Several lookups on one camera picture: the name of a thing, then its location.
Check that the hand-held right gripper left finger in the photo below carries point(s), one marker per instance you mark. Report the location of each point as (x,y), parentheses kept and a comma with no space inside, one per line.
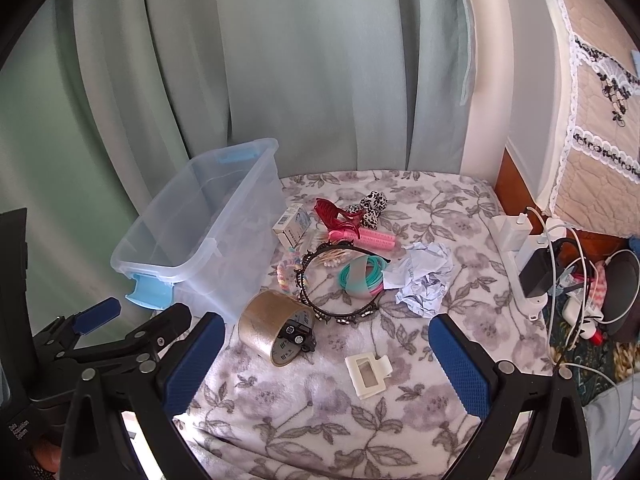
(195,366)

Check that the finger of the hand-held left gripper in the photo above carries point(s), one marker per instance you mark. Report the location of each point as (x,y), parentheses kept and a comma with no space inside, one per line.
(95,316)
(167,321)

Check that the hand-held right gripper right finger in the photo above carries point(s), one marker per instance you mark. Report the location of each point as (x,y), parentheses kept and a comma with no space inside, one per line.
(460,371)

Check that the grey floral blanket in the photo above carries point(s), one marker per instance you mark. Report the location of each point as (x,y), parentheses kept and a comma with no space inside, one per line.
(300,410)

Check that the dark round pouch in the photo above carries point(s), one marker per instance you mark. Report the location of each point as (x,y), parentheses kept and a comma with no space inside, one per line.
(622,300)

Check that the black charger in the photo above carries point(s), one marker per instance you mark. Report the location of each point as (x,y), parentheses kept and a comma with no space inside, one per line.
(537,272)

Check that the white adapter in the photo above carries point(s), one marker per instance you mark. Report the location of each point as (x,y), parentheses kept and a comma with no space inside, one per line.
(575,310)

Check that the white power strip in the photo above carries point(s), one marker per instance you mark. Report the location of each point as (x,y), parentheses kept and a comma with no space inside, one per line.
(507,240)

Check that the black toy car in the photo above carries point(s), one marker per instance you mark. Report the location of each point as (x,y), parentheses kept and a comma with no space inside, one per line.
(297,335)

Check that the white rectangular hair clip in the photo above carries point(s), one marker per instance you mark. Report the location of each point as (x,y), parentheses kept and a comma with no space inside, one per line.
(381,367)

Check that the white paper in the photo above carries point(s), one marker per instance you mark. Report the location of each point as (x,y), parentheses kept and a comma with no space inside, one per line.
(425,280)

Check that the clear plastic container blue latches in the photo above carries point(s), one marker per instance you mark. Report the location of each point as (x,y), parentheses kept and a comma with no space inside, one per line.
(200,210)

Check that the pink cloth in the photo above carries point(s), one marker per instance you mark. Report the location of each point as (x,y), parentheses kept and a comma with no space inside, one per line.
(601,287)

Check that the dark green patterned cloth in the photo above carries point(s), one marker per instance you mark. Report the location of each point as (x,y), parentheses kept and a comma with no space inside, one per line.
(590,355)

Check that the brown packing tape roll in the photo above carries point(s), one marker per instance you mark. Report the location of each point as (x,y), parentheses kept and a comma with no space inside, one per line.
(265,320)

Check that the small white blue carton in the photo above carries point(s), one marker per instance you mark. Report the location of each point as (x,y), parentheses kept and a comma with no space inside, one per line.
(292,225)

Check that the brown wooden bed frame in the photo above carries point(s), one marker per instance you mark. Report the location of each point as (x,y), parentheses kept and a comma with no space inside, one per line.
(515,185)

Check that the person's left hand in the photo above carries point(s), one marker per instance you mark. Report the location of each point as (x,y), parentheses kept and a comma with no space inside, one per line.
(46,456)

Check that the black studded headband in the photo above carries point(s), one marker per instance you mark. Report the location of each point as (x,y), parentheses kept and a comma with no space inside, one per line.
(302,285)

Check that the leopard print scrunchie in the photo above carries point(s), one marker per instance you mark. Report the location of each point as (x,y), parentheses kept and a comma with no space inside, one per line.
(372,203)

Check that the pale green curtain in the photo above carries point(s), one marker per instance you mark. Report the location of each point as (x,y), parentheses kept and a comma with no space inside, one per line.
(300,60)

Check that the bundle of cotton swabs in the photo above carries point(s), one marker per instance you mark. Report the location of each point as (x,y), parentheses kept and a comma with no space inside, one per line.
(335,258)

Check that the pink hair roller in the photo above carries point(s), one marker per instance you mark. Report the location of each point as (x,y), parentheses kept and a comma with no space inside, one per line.
(342,236)
(377,241)

